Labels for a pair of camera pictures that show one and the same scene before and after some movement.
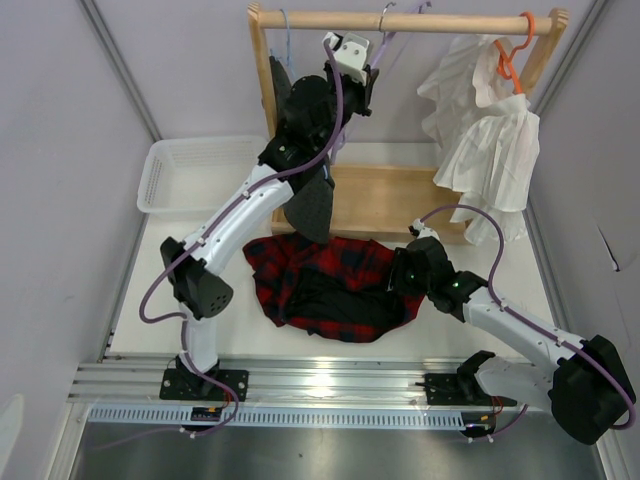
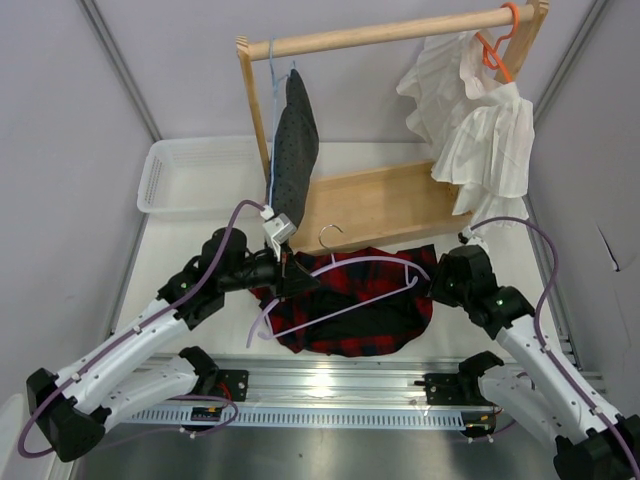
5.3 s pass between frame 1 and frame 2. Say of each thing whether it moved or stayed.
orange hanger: moved
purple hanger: moved
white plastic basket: stayed
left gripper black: moved
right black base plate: stayed
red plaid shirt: moved
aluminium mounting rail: stayed
